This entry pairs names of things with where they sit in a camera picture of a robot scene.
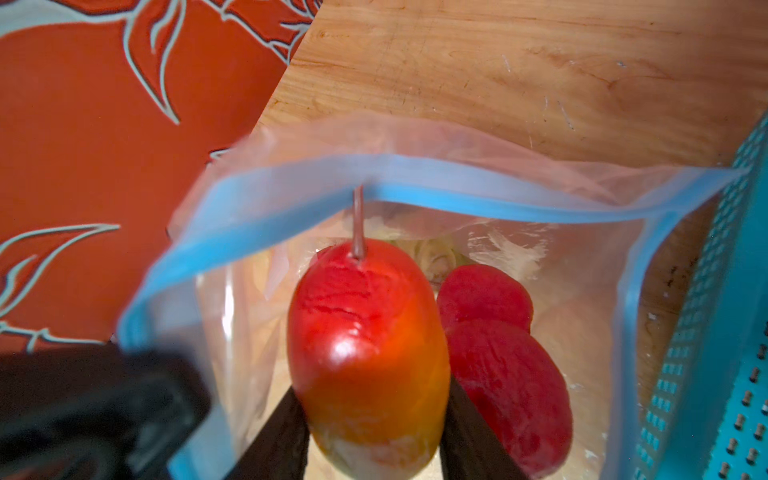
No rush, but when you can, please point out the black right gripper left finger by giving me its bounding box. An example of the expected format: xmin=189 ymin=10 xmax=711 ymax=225
xmin=225 ymin=387 xmax=310 ymax=480

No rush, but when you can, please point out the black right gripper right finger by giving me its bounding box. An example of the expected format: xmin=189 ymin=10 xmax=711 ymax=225
xmin=439 ymin=378 xmax=528 ymax=480

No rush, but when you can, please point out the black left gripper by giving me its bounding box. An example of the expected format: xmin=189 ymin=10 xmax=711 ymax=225
xmin=1 ymin=346 xmax=211 ymax=479

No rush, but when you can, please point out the red strawberry toy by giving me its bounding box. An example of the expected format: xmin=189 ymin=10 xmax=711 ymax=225
xmin=445 ymin=319 xmax=574 ymax=479

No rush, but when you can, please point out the yellow orange pepper toy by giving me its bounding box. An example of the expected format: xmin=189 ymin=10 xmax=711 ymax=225
xmin=287 ymin=189 xmax=451 ymax=479

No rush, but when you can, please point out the clear zip top bag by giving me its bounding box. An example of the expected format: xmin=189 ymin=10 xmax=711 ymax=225
xmin=117 ymin=112 xmax=739 ymax=479

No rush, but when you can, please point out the green cabbage toy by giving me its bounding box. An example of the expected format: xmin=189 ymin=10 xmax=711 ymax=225
xmin=388 ymin=236 xmax=474 ymax=295

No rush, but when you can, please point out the teal plastic perforated basket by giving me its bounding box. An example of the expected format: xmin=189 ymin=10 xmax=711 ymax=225
xmin=633 ymin=118 xmax=767 ymax=479

